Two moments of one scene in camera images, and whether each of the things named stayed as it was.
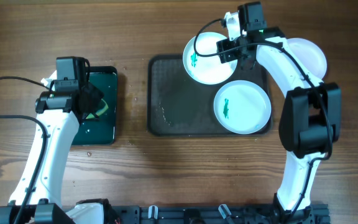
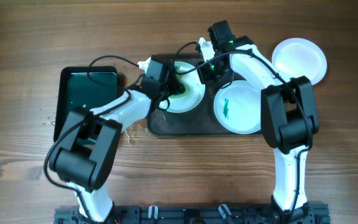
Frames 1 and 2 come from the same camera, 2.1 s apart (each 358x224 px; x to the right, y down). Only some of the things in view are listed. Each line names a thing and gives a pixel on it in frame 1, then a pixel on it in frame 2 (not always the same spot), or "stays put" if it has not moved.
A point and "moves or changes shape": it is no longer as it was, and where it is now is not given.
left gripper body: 91,98 -> 173,82
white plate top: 207,70 moves or changes shape
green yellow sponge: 91,116 moves or changes shape
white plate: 309,56 stays put
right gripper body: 229,50 -> 209,73
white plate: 242,107 stays put
